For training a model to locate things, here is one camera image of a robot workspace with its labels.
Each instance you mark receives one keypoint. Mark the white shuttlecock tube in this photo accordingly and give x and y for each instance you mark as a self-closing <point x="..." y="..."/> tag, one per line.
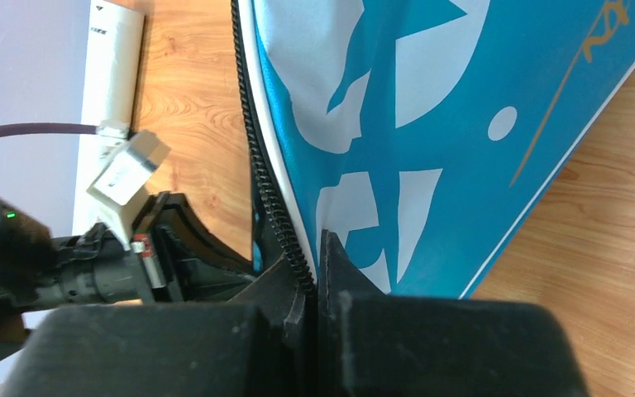
<point x="111" y="68"/>

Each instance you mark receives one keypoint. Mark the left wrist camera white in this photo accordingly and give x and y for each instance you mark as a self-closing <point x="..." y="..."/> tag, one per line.
<point x="119" y="189"/>

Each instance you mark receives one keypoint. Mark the blue racket cover bag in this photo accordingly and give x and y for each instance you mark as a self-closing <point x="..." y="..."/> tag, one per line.
<point x="420" y="134"/>

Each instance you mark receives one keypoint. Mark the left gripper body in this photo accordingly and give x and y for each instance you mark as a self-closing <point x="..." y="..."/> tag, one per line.
<point x="173" y="258"/>

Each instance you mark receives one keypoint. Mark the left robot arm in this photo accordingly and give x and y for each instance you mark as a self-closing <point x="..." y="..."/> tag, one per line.
<point x="27" y="254"/>

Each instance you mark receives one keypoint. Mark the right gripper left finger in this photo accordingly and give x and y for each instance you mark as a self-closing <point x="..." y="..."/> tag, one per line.
<point x="256" y="344"/>

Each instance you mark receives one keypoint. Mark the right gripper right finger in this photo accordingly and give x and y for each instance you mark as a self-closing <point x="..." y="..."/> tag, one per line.
<point x="374" y="344"/>

